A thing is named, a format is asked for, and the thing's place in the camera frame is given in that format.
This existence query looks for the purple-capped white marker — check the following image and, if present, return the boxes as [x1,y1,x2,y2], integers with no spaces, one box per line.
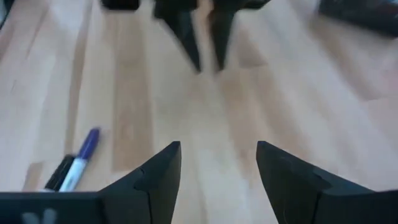
[58,127,101,193]

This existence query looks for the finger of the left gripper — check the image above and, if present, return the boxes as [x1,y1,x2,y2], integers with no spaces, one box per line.
[207,7,239,73]
[154,7,203,75]

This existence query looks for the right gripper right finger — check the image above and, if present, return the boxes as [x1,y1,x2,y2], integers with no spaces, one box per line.
[256,141,374,224]

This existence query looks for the black-capped SKK marker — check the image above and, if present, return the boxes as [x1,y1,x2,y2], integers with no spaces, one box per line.
[44,154,76,192]

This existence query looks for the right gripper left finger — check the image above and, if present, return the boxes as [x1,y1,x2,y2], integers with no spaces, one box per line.
[99,141,182,224]

